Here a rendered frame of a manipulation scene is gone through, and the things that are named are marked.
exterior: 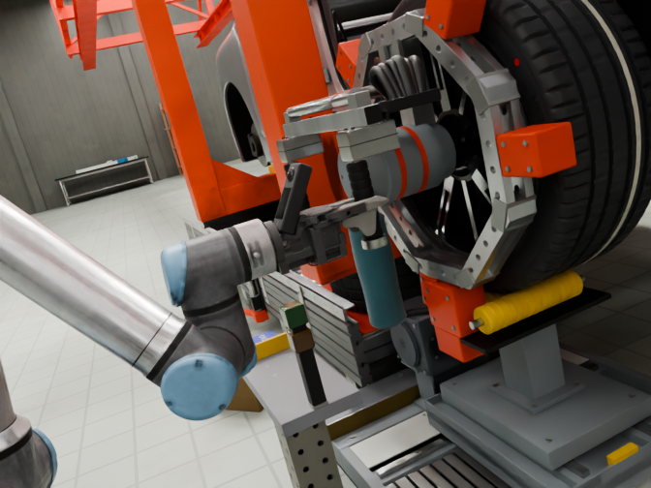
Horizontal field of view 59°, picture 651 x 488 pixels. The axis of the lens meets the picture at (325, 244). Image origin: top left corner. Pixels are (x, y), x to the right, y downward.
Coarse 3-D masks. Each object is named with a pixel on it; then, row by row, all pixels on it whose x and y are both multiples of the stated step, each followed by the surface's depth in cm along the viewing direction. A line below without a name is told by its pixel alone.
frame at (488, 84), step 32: (384, 32) 113; (416, 32) 103; (448, 64) 98; (480, 64) 97; (480, 96) 92; (512, 96) 93; (480, 128) 95; (512, 128) 94; (512, 192) 95; (416, 224) 138; (512, 224) 97; (416, 256) 132; (448, 256) 126; (480, 256) 107
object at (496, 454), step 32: (448, 416) 147; (480, 448) 135; (512, 448) 132; (608, 448) 124; (640, 448) 118; (512, 480) 126; (544, 480) 119; (576, 480) 114; (608, 480) 116; (640, 480) 119
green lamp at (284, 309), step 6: (282, 306) 107; (288, 306) 106; (294, 306) 105; (300, 306) 105; (282, 312) 106; (288, 312) 105; (294, 312) 105; (300, 312) 106; (282, 318) 108; (288, 318) 105; (294, 318) 105; (300, 318) 106; (306, 318) 106; (288, 324) 105; (294, 324) 105; (300, 324) 106
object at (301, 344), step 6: (288, 330) 108; (306, 330) 107; (288, 336) 108; (294, 336) 106; (300, 336) 106; (306, 336) 107; (312, 336) 107; (294, 342) 106; (300, 342) 106; (306, 342) 107; (312, 342) 107; (294, 348) 106; (300, 348) 106; (306, 348) 107; (312, 348) 108
